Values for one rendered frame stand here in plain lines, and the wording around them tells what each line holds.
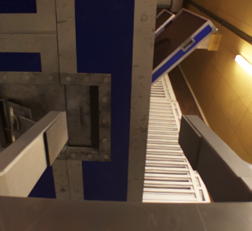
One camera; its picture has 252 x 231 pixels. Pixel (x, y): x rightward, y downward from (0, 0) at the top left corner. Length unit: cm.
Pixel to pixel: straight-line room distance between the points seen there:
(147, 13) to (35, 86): 18
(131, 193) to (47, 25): 26
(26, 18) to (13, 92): 10
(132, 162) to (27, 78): 18
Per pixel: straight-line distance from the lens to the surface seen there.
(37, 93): 28
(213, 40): 492
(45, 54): 25
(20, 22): 26
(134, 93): 24
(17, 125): 27
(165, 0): 772
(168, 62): 176
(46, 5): 25
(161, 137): 299
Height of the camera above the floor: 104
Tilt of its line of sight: level
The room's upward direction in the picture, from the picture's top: 92 degrees clockwise
